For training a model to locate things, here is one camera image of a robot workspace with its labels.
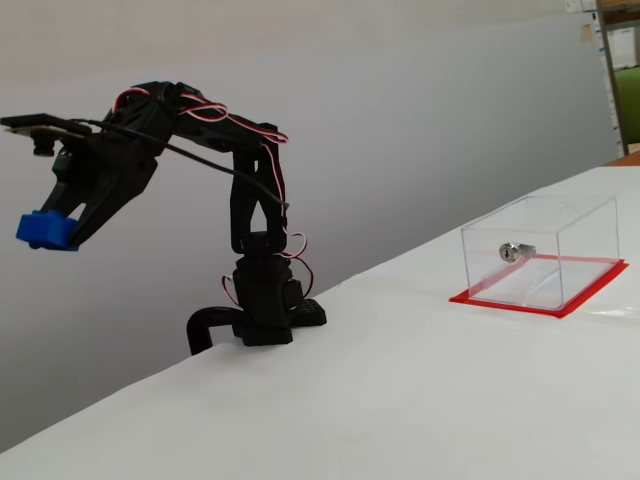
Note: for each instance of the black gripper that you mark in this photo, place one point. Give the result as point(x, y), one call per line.
point(95, 187)

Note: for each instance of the blue lego brick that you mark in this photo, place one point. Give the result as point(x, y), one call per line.
point(45, 232)

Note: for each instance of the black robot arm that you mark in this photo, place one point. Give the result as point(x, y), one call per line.
point(255, 300)

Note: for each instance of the transparent plastic box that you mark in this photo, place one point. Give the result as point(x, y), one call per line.
point(540, 280)

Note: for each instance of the black table clamp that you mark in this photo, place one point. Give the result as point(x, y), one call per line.
point(197, 325)

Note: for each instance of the white table cover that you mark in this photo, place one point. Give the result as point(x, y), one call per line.
point(400, 400)

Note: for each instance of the silver cylinder lock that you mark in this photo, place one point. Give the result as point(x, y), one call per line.
point(515, 251)

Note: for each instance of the tan sticky note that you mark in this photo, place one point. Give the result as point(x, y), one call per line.
point(586, 32)

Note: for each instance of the white paper label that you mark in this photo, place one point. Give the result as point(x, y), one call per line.
point(580, 6)

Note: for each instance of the wooden table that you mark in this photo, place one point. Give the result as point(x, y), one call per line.
point(625, 160)

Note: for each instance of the green chair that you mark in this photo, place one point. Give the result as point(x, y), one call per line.
point(629, 105)

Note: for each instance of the white paper sheet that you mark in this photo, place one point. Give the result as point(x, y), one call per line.
point(622, 47)

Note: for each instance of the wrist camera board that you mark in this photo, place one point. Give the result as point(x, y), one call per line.
point(30, 122)

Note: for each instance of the red tape frame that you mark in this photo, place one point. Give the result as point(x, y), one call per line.
point(505, 304)

